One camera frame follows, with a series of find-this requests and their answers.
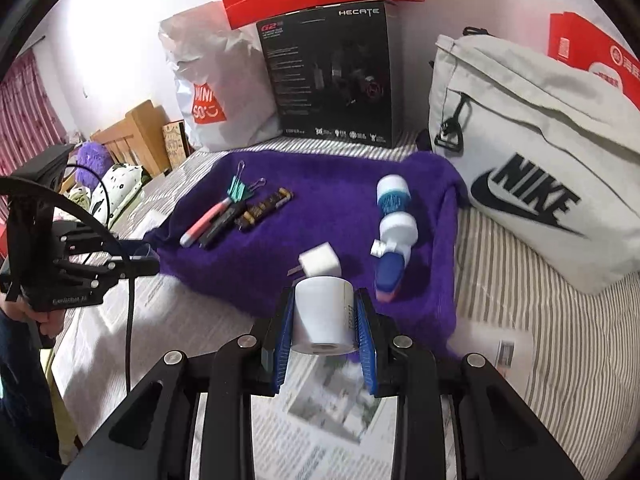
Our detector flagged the purple towel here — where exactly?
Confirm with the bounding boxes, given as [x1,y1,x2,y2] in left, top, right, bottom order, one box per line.
[142,149,471,361]

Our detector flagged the pink utility knife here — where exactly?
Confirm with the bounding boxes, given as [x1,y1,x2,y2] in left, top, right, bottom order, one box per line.
[179,197,236,248]

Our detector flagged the newspaper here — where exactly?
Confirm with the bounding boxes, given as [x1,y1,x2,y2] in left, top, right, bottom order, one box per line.
[50,207,536,480]

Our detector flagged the white charger plug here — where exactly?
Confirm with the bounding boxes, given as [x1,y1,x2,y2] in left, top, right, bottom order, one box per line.
[287,241,343,281]

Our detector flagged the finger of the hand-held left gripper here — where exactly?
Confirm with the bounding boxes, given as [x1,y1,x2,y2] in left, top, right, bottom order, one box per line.
[65,260,161,287]
[60,227,161,262]

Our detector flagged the thin black cable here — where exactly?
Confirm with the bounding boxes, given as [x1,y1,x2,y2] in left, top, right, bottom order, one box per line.
[62,164,111,223]

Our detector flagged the red and white box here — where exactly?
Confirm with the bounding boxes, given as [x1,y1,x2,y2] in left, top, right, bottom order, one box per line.
[547,11,640,98]

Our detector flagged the wooden bed frame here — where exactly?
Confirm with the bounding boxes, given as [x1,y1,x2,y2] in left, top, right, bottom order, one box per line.
[90,100,173,181]

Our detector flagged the green binder clip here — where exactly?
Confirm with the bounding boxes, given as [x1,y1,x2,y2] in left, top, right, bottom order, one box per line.
[226,160,268,203]

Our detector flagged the beige sling bag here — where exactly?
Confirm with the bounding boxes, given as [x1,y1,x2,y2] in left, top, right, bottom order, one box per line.
[427,27,640,296]

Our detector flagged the white paper roll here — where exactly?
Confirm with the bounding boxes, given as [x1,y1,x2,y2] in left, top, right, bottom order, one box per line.
[292,276,358,356]

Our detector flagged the person's left hand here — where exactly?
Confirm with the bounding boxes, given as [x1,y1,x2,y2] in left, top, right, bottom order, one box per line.
[0,287,66,341]

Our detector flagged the small framed picture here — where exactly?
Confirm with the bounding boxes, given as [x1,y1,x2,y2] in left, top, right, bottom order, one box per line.
[161,119,193,170]

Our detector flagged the white plastic shopping bag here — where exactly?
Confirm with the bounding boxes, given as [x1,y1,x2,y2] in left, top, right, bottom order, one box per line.
[159,1,283,153]

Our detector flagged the white spotted pillow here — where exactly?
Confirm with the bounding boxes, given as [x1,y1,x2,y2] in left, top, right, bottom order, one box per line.
[65,162,146,226]

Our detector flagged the person's left forearm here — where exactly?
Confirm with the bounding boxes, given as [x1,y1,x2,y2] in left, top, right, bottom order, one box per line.
[0,310,63,466]

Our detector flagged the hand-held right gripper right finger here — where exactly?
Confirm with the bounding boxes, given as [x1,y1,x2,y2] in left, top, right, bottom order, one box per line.
[352,287,586,480]

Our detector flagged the pink patterned curtain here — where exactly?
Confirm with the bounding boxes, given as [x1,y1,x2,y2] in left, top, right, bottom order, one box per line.
[0,49,68,178]

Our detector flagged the white round bottle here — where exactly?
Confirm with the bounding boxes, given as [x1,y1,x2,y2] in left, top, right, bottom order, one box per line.
[379,211,419,251]

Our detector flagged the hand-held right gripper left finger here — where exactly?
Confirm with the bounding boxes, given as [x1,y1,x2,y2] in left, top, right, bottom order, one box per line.
[60,287,296,480]

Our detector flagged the brown patterned tube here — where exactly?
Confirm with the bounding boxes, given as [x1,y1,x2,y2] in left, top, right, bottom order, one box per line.
[235,187,293,233]

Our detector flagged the black product box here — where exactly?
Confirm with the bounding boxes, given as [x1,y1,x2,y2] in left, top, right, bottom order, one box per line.
[256,0,407,150]

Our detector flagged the purple plush toy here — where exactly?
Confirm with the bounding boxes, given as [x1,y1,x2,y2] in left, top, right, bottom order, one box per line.
[75,141,113,188]

